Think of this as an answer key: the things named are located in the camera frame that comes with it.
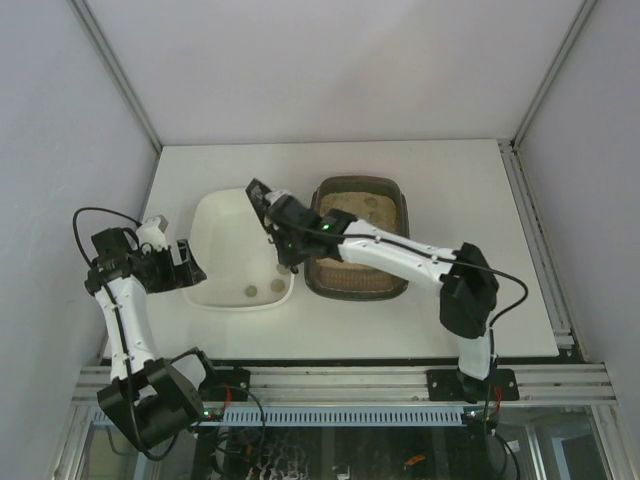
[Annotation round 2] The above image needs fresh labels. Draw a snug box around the black slotted litter scoop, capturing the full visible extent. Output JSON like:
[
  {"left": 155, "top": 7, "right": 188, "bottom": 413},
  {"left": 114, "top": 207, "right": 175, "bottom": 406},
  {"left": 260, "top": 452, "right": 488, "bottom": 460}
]
[{"left": 244, "top": 176, "right": 301, "bottom": 275}]

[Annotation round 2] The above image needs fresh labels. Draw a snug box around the brown translucent litter box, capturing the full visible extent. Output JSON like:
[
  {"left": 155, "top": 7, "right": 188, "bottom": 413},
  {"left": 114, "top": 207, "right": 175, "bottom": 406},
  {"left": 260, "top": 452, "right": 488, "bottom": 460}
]
[{"left": 304, "top": 175, "right": 409, "bottom": 301}]

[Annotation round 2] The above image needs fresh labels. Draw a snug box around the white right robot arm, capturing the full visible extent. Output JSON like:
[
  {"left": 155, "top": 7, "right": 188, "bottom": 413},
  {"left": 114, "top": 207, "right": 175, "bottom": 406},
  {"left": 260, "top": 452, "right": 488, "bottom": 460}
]
[{"left": 264, "top": 190, "right": 499, "bottom": 383}]

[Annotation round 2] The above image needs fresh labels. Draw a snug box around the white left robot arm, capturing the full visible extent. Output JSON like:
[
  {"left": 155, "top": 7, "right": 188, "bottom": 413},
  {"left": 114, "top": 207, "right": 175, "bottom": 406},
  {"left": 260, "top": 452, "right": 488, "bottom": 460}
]
[{"left": 85, "top": 216, "right": 207, "bottom": 453}]

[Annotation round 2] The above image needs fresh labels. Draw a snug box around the white plastic waste tray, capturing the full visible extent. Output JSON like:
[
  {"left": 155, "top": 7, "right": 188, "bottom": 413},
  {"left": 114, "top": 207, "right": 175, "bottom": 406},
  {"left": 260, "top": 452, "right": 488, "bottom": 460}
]
[{"left": 184, "top": 188, "right": 294, "bottom": 312}]

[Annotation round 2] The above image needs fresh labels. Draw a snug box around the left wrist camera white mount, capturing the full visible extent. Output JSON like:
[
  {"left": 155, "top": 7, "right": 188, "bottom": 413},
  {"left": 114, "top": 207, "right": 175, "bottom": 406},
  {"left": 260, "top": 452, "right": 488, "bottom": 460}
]
[{"left": 135, "top": 215, "right": 169, "bottom": 252}]

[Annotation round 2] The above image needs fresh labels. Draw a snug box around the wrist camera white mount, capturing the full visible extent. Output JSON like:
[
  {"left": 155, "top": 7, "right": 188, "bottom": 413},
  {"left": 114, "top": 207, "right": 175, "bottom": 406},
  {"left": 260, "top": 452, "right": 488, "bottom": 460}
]
[
  {"left": 135, "top": 215, "right": 169, "bottom": 252},
  {"left": 264, "top": 190, "right": 290, "bottom": 205}
]

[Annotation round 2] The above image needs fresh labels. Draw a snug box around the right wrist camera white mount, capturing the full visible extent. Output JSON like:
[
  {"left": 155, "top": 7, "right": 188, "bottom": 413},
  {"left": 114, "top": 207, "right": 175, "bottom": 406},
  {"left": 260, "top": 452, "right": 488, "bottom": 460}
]
[{"left": 264, "top": 190, "right": 290, "bottom": 205}]

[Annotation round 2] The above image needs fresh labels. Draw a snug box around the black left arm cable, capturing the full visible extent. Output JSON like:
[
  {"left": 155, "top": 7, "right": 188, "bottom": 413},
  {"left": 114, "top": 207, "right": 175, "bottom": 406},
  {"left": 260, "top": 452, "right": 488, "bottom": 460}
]
[{"left": 72, "top": 206, "right": 201, "bottom": 462}]

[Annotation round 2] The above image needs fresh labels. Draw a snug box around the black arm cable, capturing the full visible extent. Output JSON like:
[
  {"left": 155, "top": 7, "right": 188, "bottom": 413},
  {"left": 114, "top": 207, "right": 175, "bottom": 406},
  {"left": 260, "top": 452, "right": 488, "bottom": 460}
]
[
  {"left": 279, "top": 222, "right": 530, "bottom": 416},
  {"left": 72, "top": 206, "right": 201, "bottom": 462}
]

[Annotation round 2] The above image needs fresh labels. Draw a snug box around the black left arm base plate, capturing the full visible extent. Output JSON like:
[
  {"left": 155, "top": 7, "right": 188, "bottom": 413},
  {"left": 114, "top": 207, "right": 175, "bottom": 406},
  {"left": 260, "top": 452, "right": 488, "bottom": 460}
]
[{"left": 198, "top": 367, "right": 251, "bottom": 402}]

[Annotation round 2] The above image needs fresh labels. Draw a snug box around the slotted grey cable duct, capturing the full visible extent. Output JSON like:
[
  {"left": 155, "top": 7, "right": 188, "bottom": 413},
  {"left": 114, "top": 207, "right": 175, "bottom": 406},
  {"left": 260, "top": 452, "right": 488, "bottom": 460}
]
[{"left": 92, "top": 405, "right": 469, "bottom": 427}]

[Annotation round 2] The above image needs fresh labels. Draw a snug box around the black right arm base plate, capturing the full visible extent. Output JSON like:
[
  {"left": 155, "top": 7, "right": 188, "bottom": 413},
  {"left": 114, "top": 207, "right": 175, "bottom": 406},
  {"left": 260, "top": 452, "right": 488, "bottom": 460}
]
[{"left": 426, "top": 368, "right": 520, "bottom": 404}]

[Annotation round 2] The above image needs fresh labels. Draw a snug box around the left aluminium corner post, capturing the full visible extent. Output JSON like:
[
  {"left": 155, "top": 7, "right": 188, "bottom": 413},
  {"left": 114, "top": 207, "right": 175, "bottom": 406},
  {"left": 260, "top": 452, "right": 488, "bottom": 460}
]
[{"left": 67, "top": 0, "right": 163, "bottom": 155}]

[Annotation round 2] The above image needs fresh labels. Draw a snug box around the aluminium corner post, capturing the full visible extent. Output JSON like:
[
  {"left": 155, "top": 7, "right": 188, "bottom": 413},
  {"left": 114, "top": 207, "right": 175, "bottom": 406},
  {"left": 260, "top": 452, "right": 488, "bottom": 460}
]
[
  {"left": 67, "top": 0, "right": 163, "bottom": 155},
  {"left": 510, "top": 0, "right": 600, "bottom": 150}
]

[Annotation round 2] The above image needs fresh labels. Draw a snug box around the right side aluminium rail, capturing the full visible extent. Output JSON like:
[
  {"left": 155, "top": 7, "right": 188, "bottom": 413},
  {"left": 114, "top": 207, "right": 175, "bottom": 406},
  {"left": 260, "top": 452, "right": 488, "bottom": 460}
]
[{"left": 497, "top": 139, "right": 585, "bottom": 363}]

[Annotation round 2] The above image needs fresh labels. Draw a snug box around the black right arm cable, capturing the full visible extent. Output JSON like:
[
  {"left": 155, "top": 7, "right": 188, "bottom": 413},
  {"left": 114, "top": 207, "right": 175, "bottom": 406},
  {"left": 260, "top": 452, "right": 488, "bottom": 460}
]
[{"left": 279, "top": 222, "right": 530, "bottom": 416}]

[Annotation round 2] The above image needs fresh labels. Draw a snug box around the aluminium front frame rail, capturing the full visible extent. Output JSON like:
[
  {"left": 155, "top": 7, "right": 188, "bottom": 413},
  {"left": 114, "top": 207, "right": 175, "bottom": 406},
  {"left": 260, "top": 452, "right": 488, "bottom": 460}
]
[{"left": 69, "top": 362, "right": 617, "bottom": 407}]

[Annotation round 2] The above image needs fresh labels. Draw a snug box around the right aluminium corner post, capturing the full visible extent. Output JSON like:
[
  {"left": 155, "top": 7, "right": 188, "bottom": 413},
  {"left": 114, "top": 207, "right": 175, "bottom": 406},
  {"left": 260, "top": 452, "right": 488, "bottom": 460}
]
[{"left": 510, "top": 0, "right": 600, "bottom": 150}]

